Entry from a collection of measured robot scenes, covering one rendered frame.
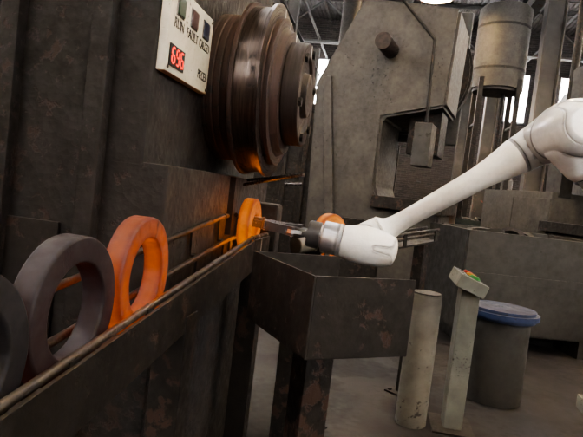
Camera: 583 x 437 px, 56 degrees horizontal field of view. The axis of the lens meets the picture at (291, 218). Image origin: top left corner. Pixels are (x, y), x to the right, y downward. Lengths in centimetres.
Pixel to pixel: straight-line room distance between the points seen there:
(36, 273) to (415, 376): 174
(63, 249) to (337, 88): 381
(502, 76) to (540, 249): 684
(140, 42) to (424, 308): 143
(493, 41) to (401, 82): 632
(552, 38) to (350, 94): 684
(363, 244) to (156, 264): 69
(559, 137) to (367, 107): 301
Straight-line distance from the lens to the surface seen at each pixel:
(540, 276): 373
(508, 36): 1047
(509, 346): 263
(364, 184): 419
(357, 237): 147
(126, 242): 81
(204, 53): 137
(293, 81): 142
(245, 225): 148
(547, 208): 524
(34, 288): 65
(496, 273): 359
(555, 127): 135
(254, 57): 137
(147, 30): 118
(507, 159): 152
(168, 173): 112
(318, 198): 430
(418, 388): 221
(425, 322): 215
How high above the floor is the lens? 85
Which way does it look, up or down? 3 degrees down
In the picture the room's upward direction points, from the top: 7 degrees clockwise
